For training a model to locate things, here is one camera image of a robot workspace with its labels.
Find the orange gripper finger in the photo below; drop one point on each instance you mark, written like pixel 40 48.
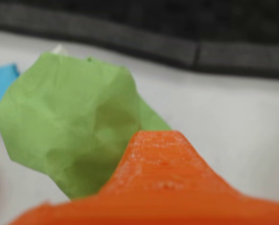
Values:
pixel 162 187

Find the green paper ball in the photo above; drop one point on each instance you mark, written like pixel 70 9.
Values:
pixel 66 112

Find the blue paper ball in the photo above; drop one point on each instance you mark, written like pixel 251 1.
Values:
pixel 1 93

